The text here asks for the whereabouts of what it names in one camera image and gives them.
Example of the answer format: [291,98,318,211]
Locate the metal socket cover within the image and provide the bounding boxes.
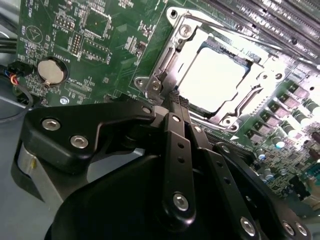
[152,23,285,127]

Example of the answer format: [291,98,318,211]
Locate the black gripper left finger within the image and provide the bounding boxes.
[11,91,197,225]

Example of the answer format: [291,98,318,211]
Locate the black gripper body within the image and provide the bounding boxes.
[43,154,248,240]

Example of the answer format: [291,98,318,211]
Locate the silver CPU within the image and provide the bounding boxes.
[174,37,261,116]

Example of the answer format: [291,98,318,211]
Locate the thin metal locking lever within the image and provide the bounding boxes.
[186,104,226,126]
[186,13,273,60]

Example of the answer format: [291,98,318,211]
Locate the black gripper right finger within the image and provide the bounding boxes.
[178,97,316,240]

